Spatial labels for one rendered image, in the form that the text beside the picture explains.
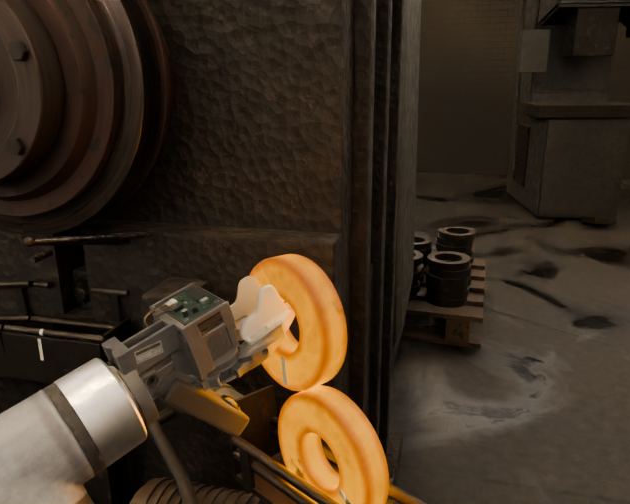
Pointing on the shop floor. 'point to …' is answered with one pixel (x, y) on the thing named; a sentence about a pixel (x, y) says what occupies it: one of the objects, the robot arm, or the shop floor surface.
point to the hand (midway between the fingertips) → (291, 306)
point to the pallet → (447, 288)
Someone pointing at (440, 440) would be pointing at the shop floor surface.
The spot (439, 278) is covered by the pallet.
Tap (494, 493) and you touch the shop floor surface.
